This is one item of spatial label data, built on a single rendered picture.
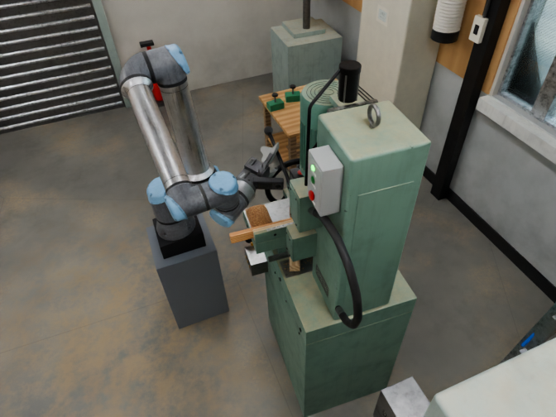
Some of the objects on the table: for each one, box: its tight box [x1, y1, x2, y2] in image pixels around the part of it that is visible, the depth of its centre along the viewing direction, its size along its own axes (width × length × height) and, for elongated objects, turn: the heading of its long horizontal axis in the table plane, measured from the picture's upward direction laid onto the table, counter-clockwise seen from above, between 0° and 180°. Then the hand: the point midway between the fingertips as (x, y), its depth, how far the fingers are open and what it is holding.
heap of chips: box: [245, 204, 273, 228], centre depth 173 cm, size 9×14×4 cm, turn 20°
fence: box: [254, 227, 286, 244], centre depth 169 cm, size 60×2×6 cm, turn 110°
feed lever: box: [264, 126, 290, 187], centre depth 152 cm, size 5×32×36 cm
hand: (280, 155), depth 165 cm, fingers open, 14 cm apart
